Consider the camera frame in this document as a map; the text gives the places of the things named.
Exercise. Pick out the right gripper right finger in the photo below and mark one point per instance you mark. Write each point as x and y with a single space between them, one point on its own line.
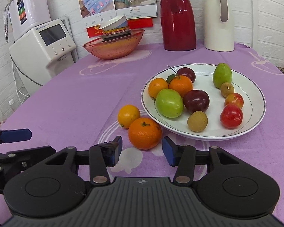
182 157

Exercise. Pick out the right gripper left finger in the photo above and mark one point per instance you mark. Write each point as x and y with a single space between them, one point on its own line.
102 156

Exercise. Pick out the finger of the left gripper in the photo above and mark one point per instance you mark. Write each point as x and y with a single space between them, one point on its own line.
23 159
10 136

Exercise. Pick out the longan fruit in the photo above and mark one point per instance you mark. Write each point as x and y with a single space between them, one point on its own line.
197 121
226 89

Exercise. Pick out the round green apple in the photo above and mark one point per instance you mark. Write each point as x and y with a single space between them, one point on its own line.
169 103

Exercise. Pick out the dark red plum front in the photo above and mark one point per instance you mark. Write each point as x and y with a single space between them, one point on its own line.
196 100

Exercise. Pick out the dark red plum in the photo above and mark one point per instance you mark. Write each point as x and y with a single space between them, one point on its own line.
196 100
188 72

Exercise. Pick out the orange with green leaf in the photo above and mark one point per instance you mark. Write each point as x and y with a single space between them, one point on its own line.
180 83

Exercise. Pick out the small orange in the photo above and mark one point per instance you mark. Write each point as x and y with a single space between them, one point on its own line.
155 86
128 114

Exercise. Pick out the red yellow small apple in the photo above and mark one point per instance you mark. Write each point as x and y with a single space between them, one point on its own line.
235 99

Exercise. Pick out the dark red plum back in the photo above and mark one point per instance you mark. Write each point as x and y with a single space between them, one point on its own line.
188 72

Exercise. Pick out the pear-shaped green fruit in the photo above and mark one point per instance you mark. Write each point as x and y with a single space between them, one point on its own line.
222 74

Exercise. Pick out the large mandarin orange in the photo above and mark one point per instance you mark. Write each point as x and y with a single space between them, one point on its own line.
144 133

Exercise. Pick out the small orange back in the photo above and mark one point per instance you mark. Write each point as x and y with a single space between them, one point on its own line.
128 114

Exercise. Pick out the white porcelain plate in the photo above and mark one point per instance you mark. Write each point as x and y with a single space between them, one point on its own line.
254 107

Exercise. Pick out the white water dispenser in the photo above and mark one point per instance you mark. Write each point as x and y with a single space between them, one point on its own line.
42 53

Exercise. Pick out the orange glass bowl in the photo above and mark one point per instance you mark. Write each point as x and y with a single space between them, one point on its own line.
114 48

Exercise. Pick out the red paper sign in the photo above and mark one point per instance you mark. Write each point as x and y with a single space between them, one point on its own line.
132 23

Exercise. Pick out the red thermos jug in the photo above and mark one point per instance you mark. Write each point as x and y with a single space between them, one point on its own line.
178 25

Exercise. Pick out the white thermos jug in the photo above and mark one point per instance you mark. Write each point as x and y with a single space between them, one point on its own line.
218 26

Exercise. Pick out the white bowl on stack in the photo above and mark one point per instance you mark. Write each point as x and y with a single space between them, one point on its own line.
119 21

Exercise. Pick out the white water purifier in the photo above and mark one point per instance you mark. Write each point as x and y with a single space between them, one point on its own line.
26 14

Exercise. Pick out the bedding poster calendar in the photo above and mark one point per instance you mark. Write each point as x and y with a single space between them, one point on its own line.
96 12

